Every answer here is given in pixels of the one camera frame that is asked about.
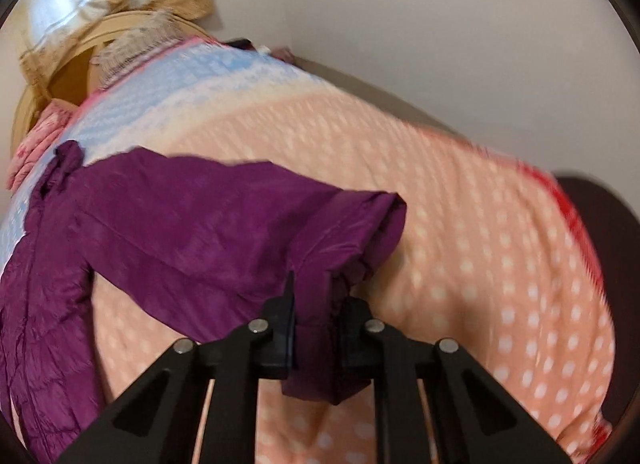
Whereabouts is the beige wooden headboard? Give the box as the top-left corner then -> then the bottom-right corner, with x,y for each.
8,9 -> 212,158

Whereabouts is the purple puffer jacket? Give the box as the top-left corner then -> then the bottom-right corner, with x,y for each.
1,141 -> 407,463

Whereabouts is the black object beside bed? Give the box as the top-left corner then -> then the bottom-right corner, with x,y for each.
224,38 -> 271,55

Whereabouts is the striped patterned pillow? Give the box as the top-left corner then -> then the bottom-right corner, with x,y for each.
89,10 -> 186,91

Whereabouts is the pink folded quilt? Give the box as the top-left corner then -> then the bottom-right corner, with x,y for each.
6,98 -> 78,195

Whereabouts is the polka dot bed cover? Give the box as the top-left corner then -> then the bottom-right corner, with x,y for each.
1,38 -> 615,463

